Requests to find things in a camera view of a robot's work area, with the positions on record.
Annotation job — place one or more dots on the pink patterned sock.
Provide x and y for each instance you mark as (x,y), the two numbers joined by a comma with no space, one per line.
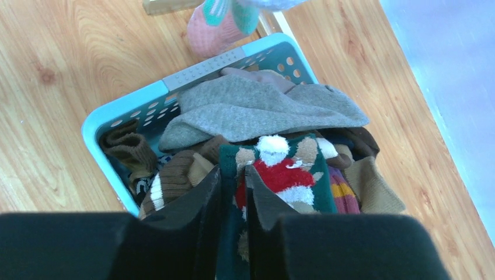
(216,25)

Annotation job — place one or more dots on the blue plastic sock basket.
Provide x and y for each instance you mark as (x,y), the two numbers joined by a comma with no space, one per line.
(155,105)

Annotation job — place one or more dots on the green reindeer sock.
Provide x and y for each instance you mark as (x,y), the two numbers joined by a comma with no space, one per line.
(294,169)

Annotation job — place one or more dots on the grey sock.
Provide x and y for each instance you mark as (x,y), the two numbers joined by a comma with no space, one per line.
(241,109)

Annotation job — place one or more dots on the brown white striped sock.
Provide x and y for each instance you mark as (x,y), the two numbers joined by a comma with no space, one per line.
(171,182)

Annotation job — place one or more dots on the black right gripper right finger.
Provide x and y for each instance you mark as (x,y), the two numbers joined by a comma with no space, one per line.
(285,244)

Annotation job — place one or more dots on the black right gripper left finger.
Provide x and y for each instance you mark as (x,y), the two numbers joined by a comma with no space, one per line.
(180,241)

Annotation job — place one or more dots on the purple striped sock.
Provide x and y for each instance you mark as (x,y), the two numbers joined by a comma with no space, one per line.
(344,197)

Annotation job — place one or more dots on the tan beige sock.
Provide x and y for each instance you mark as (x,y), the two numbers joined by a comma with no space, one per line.
(373,192)

